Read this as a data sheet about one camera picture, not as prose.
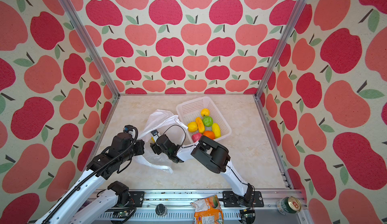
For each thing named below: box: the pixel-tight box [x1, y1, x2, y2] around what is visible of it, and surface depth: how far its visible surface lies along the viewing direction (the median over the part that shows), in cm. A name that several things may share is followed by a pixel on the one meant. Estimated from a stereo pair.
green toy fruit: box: [202, 116, 214, 128], surface depth 100 cm
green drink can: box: [276, 195, 302, 216], surface depth 66 cm
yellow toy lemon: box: [211, 122, 222, 139], surface depth 98 cm
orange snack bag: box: [189, 194, 224, 224], surface depth 70 cm
